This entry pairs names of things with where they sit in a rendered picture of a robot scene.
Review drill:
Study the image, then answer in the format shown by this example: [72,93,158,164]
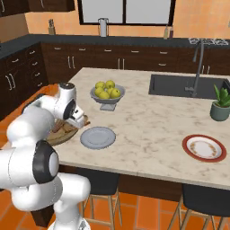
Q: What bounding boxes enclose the black stool with wooden legs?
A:
[166,182,230,230]
[75,166,123,230]

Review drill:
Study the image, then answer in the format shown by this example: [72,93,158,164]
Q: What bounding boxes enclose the yellow-green apple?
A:
[94,81,106,90]
[104,79,116,89]
[94,86,104,97]
[99,91,111,101]
[110,88,122,100]

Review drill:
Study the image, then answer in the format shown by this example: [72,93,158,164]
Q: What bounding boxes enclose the short dark base cupboard run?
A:
[0,42,49,121]

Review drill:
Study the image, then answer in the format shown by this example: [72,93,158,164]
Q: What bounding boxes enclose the hob with grey grates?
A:
[188,37,230,47]

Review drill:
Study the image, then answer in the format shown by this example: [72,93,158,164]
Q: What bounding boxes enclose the grey tap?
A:
[184,39,207,98]

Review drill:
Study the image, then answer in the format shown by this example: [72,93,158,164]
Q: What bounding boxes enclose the tan bottle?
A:
[163,24,171,40]

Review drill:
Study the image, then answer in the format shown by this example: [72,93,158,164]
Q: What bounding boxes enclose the black-framed window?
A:
[76,0,177,27]

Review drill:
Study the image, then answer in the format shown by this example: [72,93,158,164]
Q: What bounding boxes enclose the red-rimmed white plate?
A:
[181,134,227,164]

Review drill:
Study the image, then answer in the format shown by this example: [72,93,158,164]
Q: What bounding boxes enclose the brown sausage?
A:
[51,118,66,133]

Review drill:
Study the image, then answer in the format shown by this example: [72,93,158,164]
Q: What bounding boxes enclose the long dark base cupboard run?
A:
[40,41,230,85]

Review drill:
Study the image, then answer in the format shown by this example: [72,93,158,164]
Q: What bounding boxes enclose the tan bread bun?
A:
[59,123,79,135]

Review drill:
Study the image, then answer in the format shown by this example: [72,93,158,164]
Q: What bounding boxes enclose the grey plate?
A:
[79,126,117,150]

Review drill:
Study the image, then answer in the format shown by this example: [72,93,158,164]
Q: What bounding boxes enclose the grey fruit bowl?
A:
[89,84,126,112]

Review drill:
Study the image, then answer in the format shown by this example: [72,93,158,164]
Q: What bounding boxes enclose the dark wall cupboards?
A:
[0,0,76,18]

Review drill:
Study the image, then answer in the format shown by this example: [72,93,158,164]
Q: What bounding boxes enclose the grey-green plant pot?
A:
[209,101,230,122]

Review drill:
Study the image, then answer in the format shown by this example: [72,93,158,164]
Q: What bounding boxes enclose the dark sink basin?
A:
[148,73,230,101]

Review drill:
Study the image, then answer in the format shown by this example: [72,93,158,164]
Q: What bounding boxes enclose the wooden knife block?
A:
[48,18,57,36]

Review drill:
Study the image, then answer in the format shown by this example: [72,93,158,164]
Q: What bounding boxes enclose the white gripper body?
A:
[66,108,88,129]

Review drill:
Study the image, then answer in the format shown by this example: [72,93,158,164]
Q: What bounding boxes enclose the green plant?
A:
[213,84,230,109]

